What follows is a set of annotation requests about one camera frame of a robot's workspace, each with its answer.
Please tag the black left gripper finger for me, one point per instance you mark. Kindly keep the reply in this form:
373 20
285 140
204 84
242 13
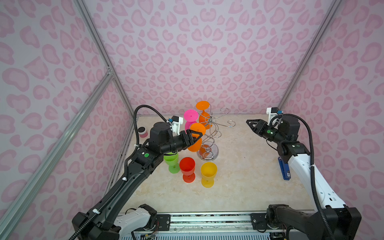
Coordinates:
194 140
190 132

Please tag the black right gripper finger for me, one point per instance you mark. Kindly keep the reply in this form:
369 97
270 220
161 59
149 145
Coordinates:
256 121
256 128

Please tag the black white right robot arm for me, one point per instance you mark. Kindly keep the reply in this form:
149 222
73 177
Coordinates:
333 219

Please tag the aluminium corner frame post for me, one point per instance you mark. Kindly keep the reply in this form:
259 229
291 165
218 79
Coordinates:
91 26
322 30

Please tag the orange plastic wine glass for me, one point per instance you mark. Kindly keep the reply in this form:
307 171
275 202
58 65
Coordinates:
200 128
204 116

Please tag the red plastic wine glass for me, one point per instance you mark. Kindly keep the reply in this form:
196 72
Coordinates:
187 166

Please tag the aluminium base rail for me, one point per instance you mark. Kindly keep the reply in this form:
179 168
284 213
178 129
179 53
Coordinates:
210 225

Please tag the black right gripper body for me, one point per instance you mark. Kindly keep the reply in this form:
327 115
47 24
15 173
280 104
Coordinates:
273 134

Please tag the chrome wire wine glass rack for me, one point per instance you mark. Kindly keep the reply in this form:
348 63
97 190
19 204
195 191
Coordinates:
209 150

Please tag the yellow plastic wine glass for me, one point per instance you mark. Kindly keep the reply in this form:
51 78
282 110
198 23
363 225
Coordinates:
208 171

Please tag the aluminium diagonal frame bar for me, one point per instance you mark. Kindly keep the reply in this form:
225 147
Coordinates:
18 208

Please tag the blue stapler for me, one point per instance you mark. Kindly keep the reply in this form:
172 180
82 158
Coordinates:
284 169

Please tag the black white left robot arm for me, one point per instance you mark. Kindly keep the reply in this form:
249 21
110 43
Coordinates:
129 180

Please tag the magenta plastic wine glass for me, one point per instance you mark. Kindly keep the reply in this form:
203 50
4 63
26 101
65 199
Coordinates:
191 117

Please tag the aluminium corner frame post right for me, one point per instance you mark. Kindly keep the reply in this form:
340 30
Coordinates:
322 30

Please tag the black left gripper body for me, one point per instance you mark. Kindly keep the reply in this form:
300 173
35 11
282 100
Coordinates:
179 142

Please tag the green plastic wine glass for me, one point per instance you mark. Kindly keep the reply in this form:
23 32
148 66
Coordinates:
172 160

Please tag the aluminium corner frame post left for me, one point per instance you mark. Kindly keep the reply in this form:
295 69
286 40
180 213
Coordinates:
91 26

